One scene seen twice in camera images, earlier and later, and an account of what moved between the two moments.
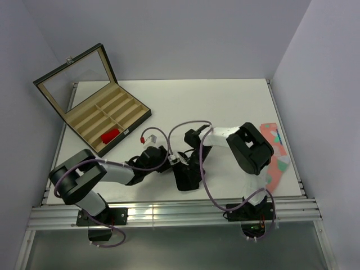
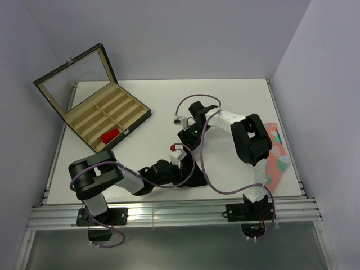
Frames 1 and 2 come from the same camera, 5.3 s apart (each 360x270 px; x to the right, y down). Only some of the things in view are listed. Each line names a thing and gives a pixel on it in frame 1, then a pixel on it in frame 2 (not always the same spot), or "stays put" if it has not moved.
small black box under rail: x=99 y=234 stays put
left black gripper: x=164 y=153 to x=178 y=172
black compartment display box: x=85 y=90 stays put
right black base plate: x=260 y=211 stays put
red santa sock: x=108 y=136 stays put
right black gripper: x=191 y=169 to x=184 y=135
